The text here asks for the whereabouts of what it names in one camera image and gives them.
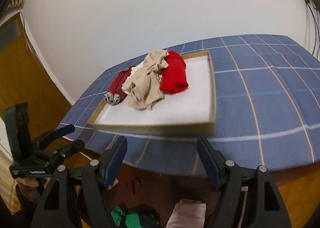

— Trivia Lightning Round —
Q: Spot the bright red garment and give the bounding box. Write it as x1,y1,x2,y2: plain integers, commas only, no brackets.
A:
160,51,189,95

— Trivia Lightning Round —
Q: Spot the shallow cardboard tray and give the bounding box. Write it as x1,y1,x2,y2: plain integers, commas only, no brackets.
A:
87,51,216,136

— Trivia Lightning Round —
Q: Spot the wooden door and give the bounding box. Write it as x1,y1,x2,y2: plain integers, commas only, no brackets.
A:
0,14,71,138

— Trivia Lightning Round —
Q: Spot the maroon grey-banded underwear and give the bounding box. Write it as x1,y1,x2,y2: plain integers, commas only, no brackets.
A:
104,65,135,106

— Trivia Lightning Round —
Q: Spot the beige underwear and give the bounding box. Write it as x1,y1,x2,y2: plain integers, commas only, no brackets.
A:
121,49,169,110

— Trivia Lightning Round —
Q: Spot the person's left hand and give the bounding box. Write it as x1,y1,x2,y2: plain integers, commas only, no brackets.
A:
15,178,50,203

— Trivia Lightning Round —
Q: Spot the green black underwear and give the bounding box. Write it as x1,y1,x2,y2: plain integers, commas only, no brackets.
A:
111,205,161,228

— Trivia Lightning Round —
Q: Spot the pale pink underwear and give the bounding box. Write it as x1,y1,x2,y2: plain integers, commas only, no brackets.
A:
166,199,206,228

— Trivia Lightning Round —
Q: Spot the dark wooden dresser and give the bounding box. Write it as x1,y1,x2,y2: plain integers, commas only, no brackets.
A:
64,140,320,228

